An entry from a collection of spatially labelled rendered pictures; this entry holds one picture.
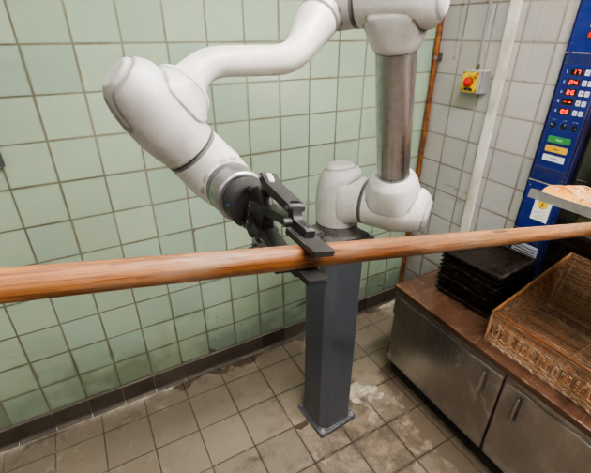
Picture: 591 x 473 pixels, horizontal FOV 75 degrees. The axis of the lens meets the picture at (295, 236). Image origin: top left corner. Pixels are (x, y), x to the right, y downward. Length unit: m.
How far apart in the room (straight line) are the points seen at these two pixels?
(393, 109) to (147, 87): 0.65
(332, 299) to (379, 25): 0.93
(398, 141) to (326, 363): 0.98
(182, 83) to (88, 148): 1.02
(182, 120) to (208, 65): 0.13
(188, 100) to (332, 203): 0.77
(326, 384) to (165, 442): 0.80
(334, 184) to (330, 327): 0.58
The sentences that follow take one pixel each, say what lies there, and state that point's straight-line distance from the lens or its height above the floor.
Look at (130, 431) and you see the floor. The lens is 2.19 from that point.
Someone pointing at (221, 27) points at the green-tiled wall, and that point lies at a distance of 1.71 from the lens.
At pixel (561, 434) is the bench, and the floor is 0.48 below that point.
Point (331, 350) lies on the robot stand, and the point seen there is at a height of 0.52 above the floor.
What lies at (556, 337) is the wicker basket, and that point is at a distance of 1.91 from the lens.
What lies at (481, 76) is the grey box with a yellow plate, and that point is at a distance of 2.10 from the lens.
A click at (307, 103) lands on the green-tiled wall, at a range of 1.89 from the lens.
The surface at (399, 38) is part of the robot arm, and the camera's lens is 1.00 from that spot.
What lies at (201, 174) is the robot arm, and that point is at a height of 1.46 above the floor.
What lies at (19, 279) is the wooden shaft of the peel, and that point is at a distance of 0.39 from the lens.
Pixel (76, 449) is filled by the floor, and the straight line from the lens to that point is 2.23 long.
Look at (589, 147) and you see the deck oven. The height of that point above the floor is 1.27.
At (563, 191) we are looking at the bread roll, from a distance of 1.41.
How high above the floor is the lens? 1.67
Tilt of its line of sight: 28 degrees down
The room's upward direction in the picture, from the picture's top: straight up
